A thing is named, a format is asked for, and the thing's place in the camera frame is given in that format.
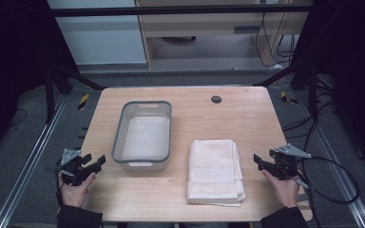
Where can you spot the folded pale pink towel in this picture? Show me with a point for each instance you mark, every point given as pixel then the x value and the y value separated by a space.
pixel 214 172

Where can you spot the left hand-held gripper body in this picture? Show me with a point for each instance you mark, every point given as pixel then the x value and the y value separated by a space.
pixel 72 171

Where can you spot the black horizontal frame bar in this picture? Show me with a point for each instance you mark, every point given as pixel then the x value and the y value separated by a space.
pixel 171 10

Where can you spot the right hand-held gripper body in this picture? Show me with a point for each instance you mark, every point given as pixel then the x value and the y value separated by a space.
pixel 285 164

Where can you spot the black curtain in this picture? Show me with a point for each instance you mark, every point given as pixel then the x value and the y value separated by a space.
pixel 12 63
pixel 355 63

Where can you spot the black frame stand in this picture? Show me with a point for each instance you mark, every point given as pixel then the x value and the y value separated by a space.
pixel 49 95
pixel 312 95

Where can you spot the white cabinet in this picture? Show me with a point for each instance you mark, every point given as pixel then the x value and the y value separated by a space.
pixel 101 38

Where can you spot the grey-rimmed plastic basin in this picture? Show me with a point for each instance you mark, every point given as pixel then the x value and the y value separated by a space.
pixel 145 136

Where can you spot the person's left hand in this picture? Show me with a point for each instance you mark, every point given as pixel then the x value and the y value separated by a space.
pixel 74 193

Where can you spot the light wooden desk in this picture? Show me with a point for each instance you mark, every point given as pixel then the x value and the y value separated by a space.
pixel 202 27

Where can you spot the person's right hand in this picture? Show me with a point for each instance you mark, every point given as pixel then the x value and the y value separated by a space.
pixel 283 190

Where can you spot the yellow black floor tape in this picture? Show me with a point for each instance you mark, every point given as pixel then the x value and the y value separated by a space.
pixel 83 102
pixel 287 98

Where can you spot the aluminium floor rail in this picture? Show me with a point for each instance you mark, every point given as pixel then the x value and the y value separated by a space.
pixel 28 164
pixel 339 171

